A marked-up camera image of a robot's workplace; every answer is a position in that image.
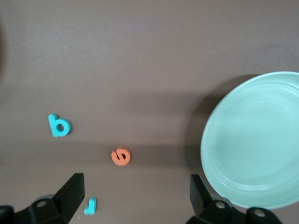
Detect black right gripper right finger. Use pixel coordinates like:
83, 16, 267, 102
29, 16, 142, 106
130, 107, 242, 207
186, 174, 283, 224

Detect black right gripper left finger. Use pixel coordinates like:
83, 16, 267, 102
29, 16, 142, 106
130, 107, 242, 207
0, 172, 85, 224

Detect teal foam letter r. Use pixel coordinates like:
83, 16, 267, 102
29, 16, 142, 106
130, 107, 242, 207
84, 196, 97, 215

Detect orange foam letter e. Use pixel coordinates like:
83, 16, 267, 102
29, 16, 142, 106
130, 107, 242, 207
111, 147, 131, 167

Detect teal foam letter b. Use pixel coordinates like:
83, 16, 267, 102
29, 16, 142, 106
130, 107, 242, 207
48, 113, 72, 138

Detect pale green plate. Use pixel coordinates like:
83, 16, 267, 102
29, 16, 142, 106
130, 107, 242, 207
200, 71, 299, 210

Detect brown table cover sheet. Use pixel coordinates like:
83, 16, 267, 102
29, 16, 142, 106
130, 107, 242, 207
0, 0, 299, 224

